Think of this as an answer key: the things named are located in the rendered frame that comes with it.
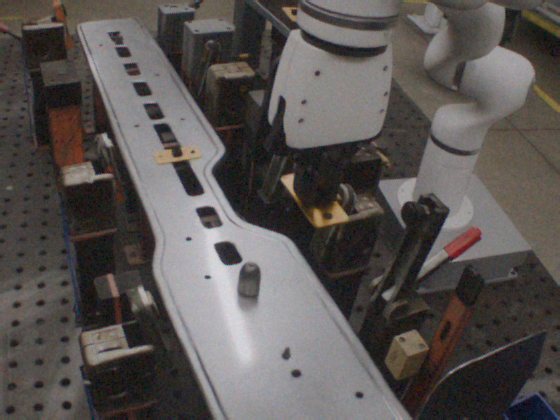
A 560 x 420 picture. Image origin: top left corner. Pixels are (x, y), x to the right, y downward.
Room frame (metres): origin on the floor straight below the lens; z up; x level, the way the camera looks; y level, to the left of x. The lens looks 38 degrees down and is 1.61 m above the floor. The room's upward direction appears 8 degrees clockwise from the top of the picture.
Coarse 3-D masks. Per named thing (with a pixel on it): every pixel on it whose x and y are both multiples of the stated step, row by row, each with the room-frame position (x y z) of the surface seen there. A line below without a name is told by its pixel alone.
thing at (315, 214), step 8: (288, 176) 0.51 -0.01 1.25; (288, 184) 0.50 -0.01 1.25; (320, 192) 0.48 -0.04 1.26; (296, 200) 0.47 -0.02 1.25; (320, 200) 0.48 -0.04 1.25; (304, 208) 0.46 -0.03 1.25; (312, 208) 0.46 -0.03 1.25; (320, 208) 0.47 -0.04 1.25; (328, 208) 0.47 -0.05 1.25; (336, 208) 0.47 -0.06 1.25; (312, 216) 0.45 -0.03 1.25; (320, 216) 0.45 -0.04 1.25; (336, 216) 0.46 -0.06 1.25; (344, 216) 0.46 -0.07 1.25; (312, 224) 0.44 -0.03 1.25; (320, 224) 0.44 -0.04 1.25; (328, 224) 0.44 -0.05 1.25; (336, 224) 0.45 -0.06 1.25
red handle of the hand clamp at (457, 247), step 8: (464, 232) 0.60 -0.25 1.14; (472, 232) 0.60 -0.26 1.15; (480, 232) 0.60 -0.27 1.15; (456, 240) 0.59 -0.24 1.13; (464, 240) 0.59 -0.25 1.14; (472, 240) 0.59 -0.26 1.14; (448, 248) 0.59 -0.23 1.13; (456, 248) 0.58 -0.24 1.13; (464, 248) 0.59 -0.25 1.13; (440, 256) 0.58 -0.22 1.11; (448, 256) 0.58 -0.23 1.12; (456, 256) 0.58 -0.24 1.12; (424, 264) 0.58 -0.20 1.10; (432, 264) 0.57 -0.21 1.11; (440, 264) 0.57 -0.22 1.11; (424, 272) 0.56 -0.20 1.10; (432, 272) 0.57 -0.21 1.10; (416, 280) 0.56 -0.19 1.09; (392, 288) 0.55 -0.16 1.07; (384, 296) 0.54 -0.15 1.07
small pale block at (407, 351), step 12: (396, 336) 0.48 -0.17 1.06; (408, 336) 0.48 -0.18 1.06; (420, 336) 0.48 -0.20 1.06; (396, 348) 0.47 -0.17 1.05; (408, 348) 0.46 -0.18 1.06; (420, 348) 0.46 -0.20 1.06; (384, 360) 0.48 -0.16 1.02; (396, 360) 0.46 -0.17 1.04; (408, 360) 0.45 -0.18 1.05; (420, 360) 0.46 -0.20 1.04; (384, 372) 0.47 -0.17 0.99; (396, 372) 0.45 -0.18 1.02; (408, 372) 0.46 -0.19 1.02; (396, 384) 0.45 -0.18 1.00
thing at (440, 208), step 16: (416, 208) 0.54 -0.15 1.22; (432, 208) 0.56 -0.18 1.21; (448, 208) 0.57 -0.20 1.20; (416, 224) 0.53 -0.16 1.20; (432, 224) 0.54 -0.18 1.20; (400, 240) 0.56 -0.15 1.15; (416, 240) 0.55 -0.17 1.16; (432, 240) 0.54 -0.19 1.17; (400, 256) 0.56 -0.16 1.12; (416, 256) 0.53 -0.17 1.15; (384, 272) 0.56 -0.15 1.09; (400, 272) 0.55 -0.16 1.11; (416, 272) 0.54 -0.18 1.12; (384, 288) 0.55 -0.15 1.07; (400, 288) 0.53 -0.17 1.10
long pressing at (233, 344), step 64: (128, 128) 0.95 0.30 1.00; (192, 128) 0.98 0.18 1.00; (192, 256) 0.63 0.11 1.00; (256, 256) 0.66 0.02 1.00; (192, 320) 0.51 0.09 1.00; (256, 320) 0.53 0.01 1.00; (320, 320) 0.55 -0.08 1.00; (256, 384) 0.43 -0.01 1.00; (320, 384) 0.44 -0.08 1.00; (384, 384) 0.45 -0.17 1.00
